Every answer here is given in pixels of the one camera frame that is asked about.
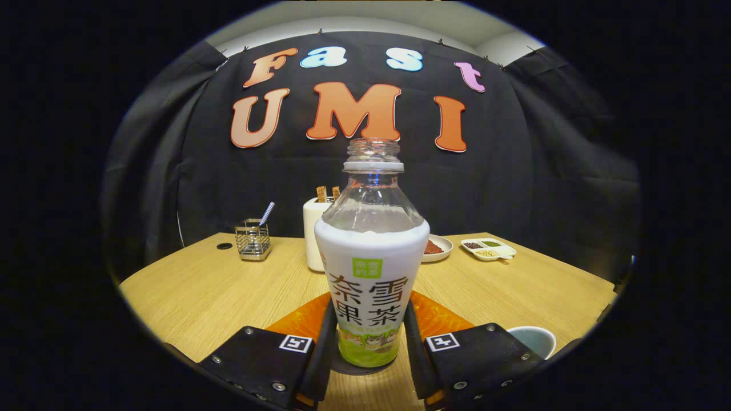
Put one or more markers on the white divided spice dish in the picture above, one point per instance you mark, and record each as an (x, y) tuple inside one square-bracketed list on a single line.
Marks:
[(488, 249)]

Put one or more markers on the striped drinking straw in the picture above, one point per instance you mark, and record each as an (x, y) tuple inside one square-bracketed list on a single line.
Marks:
[(266, 213)]

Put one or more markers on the wooden table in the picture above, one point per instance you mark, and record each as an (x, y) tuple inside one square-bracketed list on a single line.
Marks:
[(200, 297)]

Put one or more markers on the white cup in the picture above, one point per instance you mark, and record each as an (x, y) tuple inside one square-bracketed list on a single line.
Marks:
[(534, 341)]

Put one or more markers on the white utensil container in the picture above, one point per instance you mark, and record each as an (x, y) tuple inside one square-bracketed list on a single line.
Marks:
[(311, 240)]

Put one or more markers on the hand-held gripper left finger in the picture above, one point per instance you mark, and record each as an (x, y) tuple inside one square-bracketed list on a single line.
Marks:
[(257, 365)]

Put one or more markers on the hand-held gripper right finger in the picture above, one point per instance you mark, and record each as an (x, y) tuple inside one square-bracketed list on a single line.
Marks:
[(480, 362)]

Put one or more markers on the dark round coaster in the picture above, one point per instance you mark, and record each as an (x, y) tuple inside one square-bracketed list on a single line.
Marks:
[(342, 368)]

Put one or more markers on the clear juice bottle white label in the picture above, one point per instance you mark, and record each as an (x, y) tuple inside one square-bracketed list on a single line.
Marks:
[(371, 257)]

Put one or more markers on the black backdrop cloth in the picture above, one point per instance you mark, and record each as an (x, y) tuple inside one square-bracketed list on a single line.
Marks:
[(514, 171)]

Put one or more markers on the round white plate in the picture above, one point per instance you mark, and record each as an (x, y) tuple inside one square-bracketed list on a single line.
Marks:
[(437, 248)]

